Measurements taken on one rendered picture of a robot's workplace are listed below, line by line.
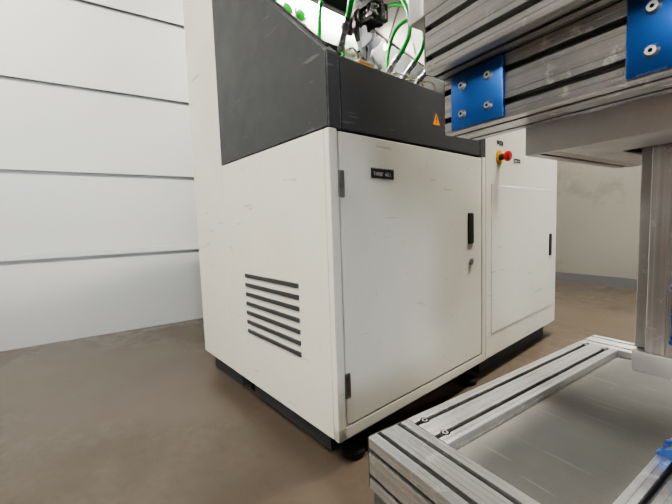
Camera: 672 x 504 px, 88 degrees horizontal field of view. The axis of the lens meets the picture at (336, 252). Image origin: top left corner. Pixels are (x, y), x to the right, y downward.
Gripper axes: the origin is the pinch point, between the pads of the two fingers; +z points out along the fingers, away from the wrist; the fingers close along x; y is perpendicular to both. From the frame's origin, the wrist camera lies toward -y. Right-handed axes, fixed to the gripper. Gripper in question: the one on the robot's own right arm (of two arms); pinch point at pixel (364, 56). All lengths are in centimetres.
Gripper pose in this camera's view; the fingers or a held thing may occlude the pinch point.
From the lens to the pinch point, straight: 129.2
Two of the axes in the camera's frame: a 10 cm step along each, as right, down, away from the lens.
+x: 7.6, -0.8, 6.4
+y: 6.5, 0.4, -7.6
